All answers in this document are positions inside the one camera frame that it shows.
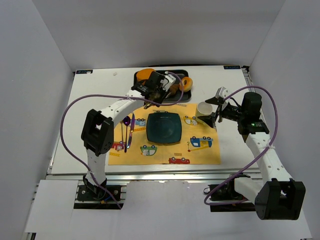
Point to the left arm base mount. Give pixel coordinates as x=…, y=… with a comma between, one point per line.
x=86, y=199

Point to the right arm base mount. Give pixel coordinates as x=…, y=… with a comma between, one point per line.
x=227, y=193

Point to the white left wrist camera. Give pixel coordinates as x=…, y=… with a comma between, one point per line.
x=167, y=82

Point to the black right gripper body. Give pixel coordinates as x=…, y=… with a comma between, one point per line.
x=217, y=114

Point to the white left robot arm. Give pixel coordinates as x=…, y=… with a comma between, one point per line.
x=98, y=130

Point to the purple iridescent knife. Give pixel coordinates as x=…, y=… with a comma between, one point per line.
x=132, y=126

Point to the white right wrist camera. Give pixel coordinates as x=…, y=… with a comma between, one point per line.
x=222, y=93

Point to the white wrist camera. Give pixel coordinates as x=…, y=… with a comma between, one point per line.
x=167, y=82
x=222, y=93

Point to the blue sticker label right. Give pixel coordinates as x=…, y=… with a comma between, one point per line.
x=231, y=67

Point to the aluminium table frame rail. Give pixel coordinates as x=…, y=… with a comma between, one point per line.
x=204, y=176

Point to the dark teal square plate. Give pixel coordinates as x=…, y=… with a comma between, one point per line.
x=164, y=128

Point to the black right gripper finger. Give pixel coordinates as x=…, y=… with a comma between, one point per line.
x=209, y=120
x=214, y=100

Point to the metal tongs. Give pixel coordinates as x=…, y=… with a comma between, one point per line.
x=152, y=103

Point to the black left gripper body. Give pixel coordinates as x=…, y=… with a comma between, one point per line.
x=155, y=92

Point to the brown croissant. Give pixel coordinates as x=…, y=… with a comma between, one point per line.
x=173, y=89

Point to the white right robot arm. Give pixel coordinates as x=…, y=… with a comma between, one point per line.
x=280, y=197

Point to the pale green mug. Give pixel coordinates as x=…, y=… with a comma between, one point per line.
x=203, y=109

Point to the yellow cartoon car placemat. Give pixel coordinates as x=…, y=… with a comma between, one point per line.
x=199, y=143

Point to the orange round cake loaf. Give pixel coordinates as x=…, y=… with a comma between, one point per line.
x=143, y=75

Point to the glazed bagel donut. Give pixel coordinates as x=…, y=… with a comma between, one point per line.
x=186, y=84

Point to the purple iridescent spoon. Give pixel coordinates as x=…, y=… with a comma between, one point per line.
x=126, y=122

